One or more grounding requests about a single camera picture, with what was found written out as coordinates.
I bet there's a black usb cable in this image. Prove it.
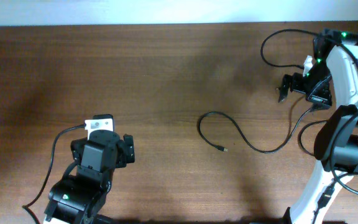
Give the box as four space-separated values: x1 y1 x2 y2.
196 107 313 154

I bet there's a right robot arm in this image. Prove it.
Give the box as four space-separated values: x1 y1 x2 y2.
279 29 358 223

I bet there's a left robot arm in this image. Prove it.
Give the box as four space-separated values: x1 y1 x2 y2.
44 130 135 224

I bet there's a right camera cable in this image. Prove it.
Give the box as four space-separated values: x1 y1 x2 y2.
260 28 358 197

